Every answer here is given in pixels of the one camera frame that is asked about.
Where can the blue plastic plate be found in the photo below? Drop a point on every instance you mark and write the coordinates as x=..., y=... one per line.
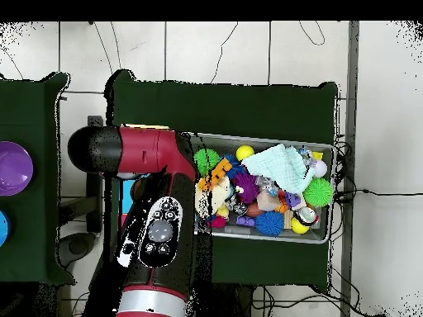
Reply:
x=4, y=228

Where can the dark green table cloth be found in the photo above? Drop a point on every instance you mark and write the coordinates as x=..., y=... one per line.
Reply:
x=39, y=231
x=248, y=109

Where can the shallow mesh bin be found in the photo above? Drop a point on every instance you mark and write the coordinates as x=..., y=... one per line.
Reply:
x=322, y=232

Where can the cream knitted cloth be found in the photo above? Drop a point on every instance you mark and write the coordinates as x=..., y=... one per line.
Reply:
x=216, y=196

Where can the smooth yellow ball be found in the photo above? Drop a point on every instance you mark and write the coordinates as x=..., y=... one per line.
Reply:
x=245, y=152

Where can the purple plastic plate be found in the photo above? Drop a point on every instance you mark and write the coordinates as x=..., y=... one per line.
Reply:
x=15, y=168

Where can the wooden box with three holes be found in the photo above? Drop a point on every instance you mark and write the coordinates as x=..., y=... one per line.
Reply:
x=127, y=198

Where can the blue spiky rubber ball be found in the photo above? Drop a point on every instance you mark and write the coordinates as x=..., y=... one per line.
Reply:
x=269, y=224

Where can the crushed silver drink can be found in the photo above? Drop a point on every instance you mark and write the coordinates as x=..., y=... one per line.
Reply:
x=307, y=214

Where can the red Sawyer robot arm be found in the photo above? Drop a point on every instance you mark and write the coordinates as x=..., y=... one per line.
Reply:
x=142, y=152

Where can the green spiky rubber ball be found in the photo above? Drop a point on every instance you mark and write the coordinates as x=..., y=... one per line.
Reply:
x=318, y=192
x=206, y=161

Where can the orange plastic block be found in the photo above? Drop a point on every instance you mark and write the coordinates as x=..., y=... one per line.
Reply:
x=216, y=175

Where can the blue furry toy with eyes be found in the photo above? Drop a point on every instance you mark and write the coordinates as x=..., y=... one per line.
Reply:
x=235, y=166

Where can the mint green cloth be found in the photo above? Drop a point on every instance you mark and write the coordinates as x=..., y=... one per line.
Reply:
x=281, y=165

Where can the purple spiky rubber ball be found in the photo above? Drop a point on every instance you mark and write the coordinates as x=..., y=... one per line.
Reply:
x=246, y=188

